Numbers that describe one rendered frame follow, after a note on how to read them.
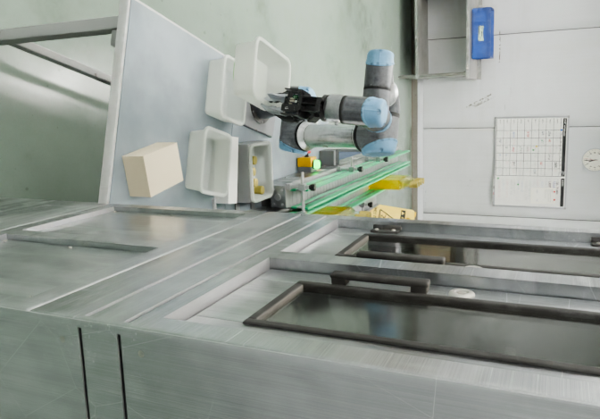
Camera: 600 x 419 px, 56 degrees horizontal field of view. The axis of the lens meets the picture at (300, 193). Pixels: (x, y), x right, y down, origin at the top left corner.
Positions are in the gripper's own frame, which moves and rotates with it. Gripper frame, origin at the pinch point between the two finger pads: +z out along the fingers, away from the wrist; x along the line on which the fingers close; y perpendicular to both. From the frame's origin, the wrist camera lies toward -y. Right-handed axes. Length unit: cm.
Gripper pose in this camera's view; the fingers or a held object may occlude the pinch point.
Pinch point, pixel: (266, 104)
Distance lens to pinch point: 163.8
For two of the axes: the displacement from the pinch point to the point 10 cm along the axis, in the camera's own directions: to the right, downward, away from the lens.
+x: -1.6, 9.9, 0.0
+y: -4.0, -0.7, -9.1
